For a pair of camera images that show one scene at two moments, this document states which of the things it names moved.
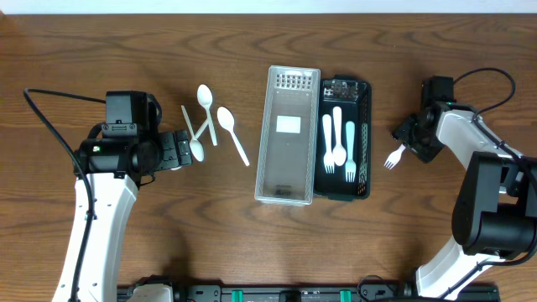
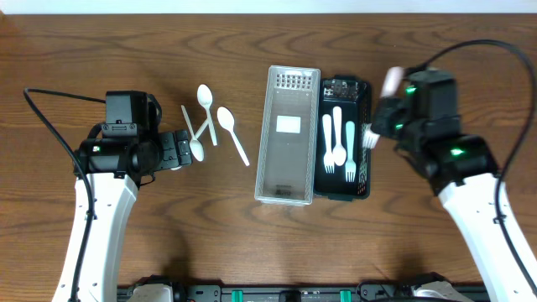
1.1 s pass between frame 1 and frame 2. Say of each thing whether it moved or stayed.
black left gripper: stayed
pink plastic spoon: stayed
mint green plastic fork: stayed
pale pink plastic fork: moved
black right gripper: moved
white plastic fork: stayed
